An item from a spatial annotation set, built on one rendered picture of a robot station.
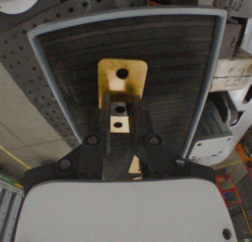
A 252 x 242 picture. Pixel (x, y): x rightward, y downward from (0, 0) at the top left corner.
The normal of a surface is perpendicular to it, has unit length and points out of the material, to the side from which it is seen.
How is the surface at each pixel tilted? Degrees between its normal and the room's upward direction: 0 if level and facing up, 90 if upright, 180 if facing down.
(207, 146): 0
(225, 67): 0
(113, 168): 0
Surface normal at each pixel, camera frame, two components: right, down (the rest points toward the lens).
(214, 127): -0.10, -0.70
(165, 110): 0.07, 0.70
